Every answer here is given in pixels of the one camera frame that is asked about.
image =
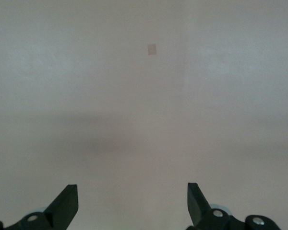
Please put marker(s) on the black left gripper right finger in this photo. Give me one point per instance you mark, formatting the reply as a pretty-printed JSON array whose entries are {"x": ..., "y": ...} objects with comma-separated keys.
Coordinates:
[{"x": 199, "y": 210}]

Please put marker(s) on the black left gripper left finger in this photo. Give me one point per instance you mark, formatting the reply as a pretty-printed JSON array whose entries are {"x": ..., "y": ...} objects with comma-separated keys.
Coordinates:
[{"x": 60, "y": 213}]

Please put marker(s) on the brown tape patch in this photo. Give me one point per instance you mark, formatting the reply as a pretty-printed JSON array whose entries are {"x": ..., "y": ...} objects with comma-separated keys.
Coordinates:
[{"x": 151, "y": 49}]

